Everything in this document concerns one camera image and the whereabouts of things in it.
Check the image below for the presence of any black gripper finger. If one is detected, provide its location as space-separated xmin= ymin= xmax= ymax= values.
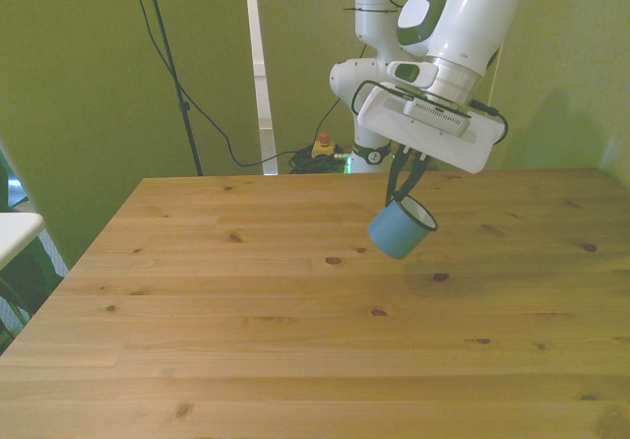
xmin=399 ymin=151 xmax=429 ymax=201
xmin=386 ymin=144 xmax=408 ymax=205

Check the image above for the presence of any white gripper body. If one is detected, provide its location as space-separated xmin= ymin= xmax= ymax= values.
xmin=355 ymin=86 xmax=509 ymax=175

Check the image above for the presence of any blue enamel mug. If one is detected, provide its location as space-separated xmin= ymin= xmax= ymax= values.
xmin=366 ymin=193 xmax=439 ymax=261

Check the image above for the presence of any yellow emergency stop button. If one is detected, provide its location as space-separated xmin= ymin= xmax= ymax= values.
xmin=310 ymin=132 xmax=342 ymax=160

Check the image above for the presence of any black tripod stand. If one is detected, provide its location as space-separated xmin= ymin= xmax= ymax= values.
xmin=139 ymin=0 xmax=205 ymax=177

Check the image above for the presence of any white side table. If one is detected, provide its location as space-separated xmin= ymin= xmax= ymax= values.
xmin=0 ymin=211 xmax=46 ymax=272

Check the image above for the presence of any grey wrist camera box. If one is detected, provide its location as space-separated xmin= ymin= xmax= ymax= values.
xmin=403 ymin=94 xmax=470 ymax=138

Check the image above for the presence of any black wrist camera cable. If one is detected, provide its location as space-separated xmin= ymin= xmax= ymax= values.
xmin=467 ymin=97 xmax=509 ymax=146

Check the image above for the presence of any coiled dark green cable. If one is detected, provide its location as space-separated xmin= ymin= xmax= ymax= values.
xmin=286 ymin=145 xmax=353 ymax=175

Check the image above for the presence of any white vertical post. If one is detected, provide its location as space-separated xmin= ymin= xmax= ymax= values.
xmin=243 ymin=0 xmax=280 ymax=177

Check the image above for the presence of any black cable along stand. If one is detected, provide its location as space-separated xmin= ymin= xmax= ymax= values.
xmin=122 ymin=0 xmax=296 ymax=168

